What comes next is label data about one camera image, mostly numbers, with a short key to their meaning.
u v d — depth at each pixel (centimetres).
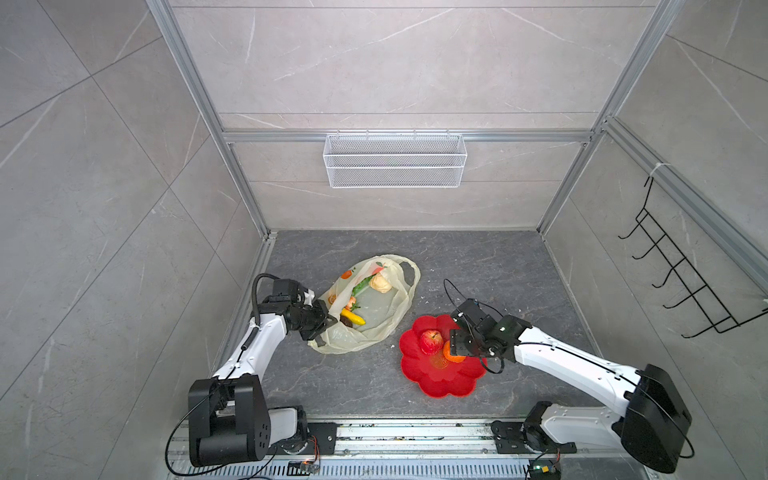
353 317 93
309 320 72
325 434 73
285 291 69
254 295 64
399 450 73
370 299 99
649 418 39
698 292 63
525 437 65
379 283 98
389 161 101
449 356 86
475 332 62
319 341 80
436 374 84
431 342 84
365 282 101
